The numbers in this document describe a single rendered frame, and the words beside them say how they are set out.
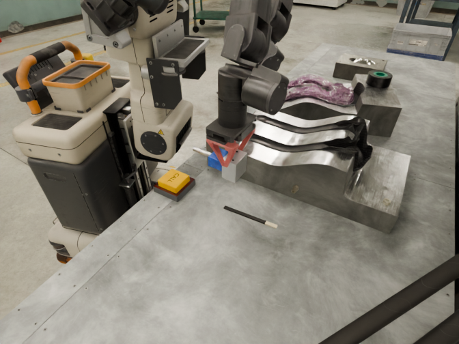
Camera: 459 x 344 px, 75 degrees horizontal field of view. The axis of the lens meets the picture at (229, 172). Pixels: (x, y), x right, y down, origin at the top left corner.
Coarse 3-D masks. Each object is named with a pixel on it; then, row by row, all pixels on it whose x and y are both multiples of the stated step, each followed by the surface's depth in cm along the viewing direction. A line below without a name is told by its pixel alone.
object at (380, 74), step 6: (372, 72) 105; (378, 72) 105; (384, 72) 105; (372, 78) 103; (378, 78) 102; (384, 78) 101; (390, 78) 102; (372, 84) 104; (378, 84) 103; (384, 84) 102
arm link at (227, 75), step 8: (232, 64) 53; (224, 72) 52; (232, 72) 52; (240, 72) 52; (248, 72) 51; (224, 80) 52; (232, 80) 52; (240, 80) 52; (224, 88) 53; (232, 88) 52; (240, 88) 53; (224, 96) 54; (232, 96) 53; (240, 96) 54
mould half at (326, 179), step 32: (256, 128) 87; (256, 160) 76; (288, 160) 74; (320, 160) 68; (352, 160) 68; (384, 160) 79; (288, 192) 77; (320, 192) 71; (352, 192) 70; (384, 192) 70; (384, 224) 67
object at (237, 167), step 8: (200, 152) 70; (208, 152) 69; (224, 152) 68; (240, 152) 66; (208, 160) 67; (216, 160) 66; (232, 160) 64; (240, 160) 64; (216, 168) 67; (224, 168) 65; (232, 168) 64; (240, 168) 66; (224, 176) 67; (232, 176) 65; (240, 176) 68
